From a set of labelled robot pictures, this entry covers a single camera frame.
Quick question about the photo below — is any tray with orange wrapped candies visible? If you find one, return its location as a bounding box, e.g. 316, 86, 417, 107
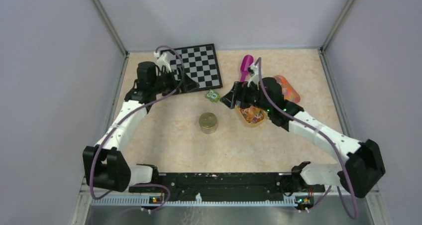
235, 106, 267, 127

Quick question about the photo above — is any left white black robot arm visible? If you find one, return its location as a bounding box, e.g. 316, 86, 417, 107
83, 61, 199, 192

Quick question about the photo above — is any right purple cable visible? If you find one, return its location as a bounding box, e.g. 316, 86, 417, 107
254, 57, 360, 220

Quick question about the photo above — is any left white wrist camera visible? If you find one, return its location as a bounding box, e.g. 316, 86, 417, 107
154, 51, 172, 74

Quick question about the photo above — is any green owl toy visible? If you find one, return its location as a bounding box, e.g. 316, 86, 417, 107
205, 89, 220, 103

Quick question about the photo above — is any purple cable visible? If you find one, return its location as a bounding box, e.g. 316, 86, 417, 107
254, 57, 360, 220
89, 45, 186, 214

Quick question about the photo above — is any tray with mixed colourful candies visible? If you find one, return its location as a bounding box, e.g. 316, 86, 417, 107
273, 75, 301, 104

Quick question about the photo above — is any black white chessboard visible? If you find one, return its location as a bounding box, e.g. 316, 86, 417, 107
175, 43, 223, 92

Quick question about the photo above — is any clear plastic cup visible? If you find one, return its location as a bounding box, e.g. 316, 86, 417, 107
199, 123, 218, 134

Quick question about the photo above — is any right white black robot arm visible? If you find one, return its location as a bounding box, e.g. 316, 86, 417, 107
220, 77, 386, 198

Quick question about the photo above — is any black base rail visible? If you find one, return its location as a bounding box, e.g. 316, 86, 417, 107
128, 172, 325, 202

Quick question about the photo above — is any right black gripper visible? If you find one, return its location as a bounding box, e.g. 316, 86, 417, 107
220, 80, 272, 113

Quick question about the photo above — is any magenta plastic scoop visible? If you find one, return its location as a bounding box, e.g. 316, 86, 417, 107
239, 54, 254, 82

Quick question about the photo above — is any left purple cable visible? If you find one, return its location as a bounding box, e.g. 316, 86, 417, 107
89, 45, 186, 214

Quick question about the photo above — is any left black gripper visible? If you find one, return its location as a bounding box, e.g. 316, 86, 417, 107
151, 65, 199, 95

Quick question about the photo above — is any white round lid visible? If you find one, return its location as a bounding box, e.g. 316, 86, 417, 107
199, 112, 218, 129

